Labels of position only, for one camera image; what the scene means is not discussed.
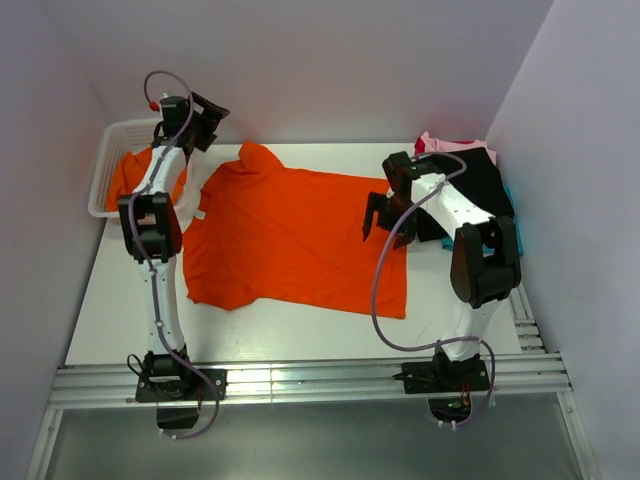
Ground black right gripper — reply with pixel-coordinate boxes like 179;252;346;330
362;191;418;249

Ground orange t-shirt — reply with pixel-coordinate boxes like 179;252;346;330
183;142;407;319
106;147;189;213

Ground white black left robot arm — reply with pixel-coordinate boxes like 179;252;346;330
118;93;229;402

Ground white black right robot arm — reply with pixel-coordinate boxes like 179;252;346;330
362;152;521;394

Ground teal folded t-shirt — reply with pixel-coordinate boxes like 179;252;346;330
438;184;526;256

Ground pink folded t-shirt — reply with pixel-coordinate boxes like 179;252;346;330
414;131;497;165

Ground white plastic laundry basket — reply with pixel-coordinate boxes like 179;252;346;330
87;119;199;221

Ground orange t-shirt in basket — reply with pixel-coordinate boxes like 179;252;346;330
106;147;189;213

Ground black folded t-shirt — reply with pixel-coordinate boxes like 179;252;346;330
417;148;515;247

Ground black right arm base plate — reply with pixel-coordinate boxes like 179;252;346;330
393;360;490;394

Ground aluminium table frame rail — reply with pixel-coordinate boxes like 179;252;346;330
26;288;602;479

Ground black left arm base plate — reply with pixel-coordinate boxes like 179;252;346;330
134;369;227;403

